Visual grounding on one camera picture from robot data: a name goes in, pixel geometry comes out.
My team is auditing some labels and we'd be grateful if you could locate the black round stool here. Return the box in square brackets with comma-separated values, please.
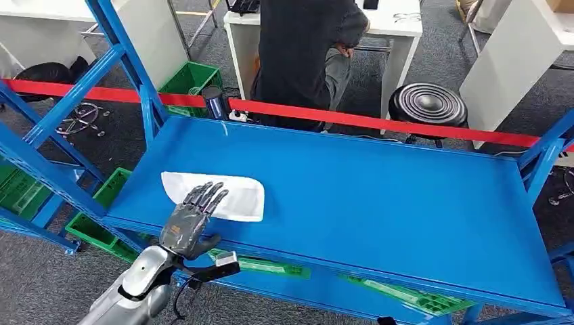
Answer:
[387, 82, 470, 149]

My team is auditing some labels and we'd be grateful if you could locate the dark barrier post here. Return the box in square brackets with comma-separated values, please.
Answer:
[200, 85, 229, 121]

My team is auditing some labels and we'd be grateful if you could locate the person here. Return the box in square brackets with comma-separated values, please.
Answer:
[249, 0, 371, 133]

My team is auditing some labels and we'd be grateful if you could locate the red barrier belt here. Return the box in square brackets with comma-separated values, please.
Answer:
[227, 97, 574, 152]
[0, 79, 207, 108]

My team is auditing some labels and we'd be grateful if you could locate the green plastic crate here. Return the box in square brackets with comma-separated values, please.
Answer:
[158, 61, 224, 118]
[64, 167, 151, 265]
[206, 248, 311, 281]
[340, 274, 475, 318]
[0, 163, 53, 221]

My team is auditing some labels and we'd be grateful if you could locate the blue metal shelf rack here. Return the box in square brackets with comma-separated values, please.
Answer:
[0, 0, 574, 325]

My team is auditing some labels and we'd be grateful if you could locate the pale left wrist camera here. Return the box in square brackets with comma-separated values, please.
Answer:
[214, 251, 242, 280]

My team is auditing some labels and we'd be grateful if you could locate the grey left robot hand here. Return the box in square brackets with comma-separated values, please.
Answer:
[159, 181, 230, 262]

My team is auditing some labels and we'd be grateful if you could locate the black desk device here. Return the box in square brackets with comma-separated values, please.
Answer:
[225, 0, 261, 15]

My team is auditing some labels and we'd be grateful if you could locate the black office chair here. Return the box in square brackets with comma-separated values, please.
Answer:
[12, 56, 108, 138]

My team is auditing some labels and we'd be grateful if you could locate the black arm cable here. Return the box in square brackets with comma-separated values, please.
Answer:
[171, 276, 200, 322]

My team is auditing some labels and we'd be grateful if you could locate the cardboard box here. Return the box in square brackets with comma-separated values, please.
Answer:
[544, 0, 574, 14]

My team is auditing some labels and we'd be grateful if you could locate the white plastic shell part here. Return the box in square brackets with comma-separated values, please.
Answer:
[160, 171, 266, 223]

